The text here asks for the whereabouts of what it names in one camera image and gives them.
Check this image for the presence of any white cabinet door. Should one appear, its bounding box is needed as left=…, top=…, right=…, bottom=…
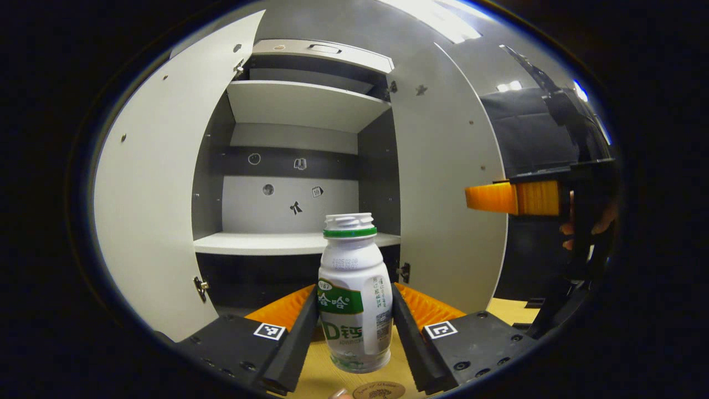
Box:
left=93, top=10, right=266, bottom=342
left=388, top=43, right=508, bottom=314

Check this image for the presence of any white and grey cabinet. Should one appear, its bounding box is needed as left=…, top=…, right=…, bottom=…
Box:
left=191, top=39, right=403, bottom=319

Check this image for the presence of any white bottle with green label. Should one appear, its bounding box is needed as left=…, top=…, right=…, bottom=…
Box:
left=318, top=213, right=394, bottom=374

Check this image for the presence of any beige cabinet drawer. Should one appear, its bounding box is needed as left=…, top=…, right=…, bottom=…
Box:
left=252, top=39, right=395, bottom=75

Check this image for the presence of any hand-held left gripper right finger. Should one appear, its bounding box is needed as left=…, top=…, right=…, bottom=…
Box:
left=391, top=282, right=538, bottom=395

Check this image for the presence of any round brown coaster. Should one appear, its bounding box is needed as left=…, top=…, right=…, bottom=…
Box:
left=352, top=381, right=406, bottom=399

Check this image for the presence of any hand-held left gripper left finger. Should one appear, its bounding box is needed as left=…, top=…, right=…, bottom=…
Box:
left=177, top=284, right=320, bottom=396

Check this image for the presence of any black backdrop cloth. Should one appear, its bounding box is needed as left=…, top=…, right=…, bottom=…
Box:
left=479, top=89, right=588, bottom=303

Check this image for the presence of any long ceiling light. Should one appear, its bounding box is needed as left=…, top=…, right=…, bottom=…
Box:
left=382, top=0, right=482, bottom=44

